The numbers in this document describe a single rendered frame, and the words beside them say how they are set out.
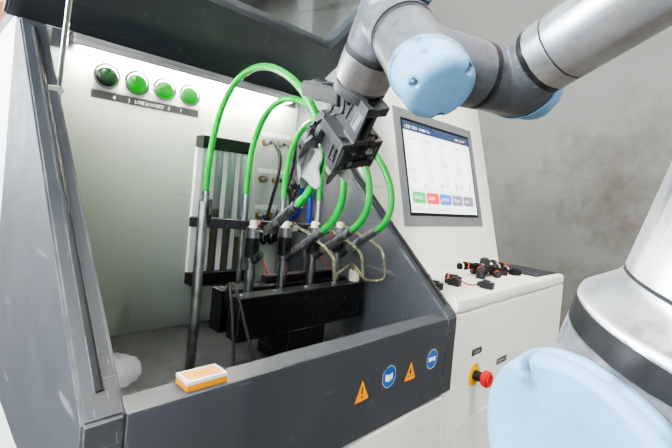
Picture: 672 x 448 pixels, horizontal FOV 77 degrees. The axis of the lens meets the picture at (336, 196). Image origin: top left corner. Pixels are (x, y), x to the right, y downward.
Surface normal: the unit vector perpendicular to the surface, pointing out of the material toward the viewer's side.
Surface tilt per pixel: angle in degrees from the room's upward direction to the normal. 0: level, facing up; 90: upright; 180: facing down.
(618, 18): 132
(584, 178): 90
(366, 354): 90
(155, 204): 90
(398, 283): 90
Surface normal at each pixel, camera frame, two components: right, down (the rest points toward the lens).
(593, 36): -0.58, 0.63
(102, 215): 0.71, 0.07
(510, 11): -0.79, -0.06
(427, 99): 0.25, 0.74
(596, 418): -0.92, 0.05
